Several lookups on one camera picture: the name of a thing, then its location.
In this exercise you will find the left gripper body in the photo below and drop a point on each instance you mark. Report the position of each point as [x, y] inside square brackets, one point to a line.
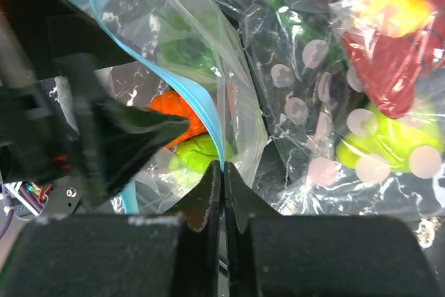
[50, 29]

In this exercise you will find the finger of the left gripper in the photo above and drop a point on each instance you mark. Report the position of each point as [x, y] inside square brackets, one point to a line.
[115, 142]

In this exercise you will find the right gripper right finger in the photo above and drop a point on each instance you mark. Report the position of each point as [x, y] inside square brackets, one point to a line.
[270, 254]

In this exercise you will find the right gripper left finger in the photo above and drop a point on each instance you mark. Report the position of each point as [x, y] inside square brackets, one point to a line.
[172, 254]

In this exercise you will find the fruit zip bag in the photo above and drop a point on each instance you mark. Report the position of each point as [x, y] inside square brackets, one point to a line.
[190, 47]

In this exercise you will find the orange in bag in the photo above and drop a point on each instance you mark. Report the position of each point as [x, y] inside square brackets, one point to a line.
[172, 103]

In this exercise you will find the green apple in bag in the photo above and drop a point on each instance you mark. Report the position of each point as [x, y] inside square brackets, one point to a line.
[196, 154]

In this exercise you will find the vegetable zip bag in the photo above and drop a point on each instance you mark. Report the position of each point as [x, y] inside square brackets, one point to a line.
[353, 97]

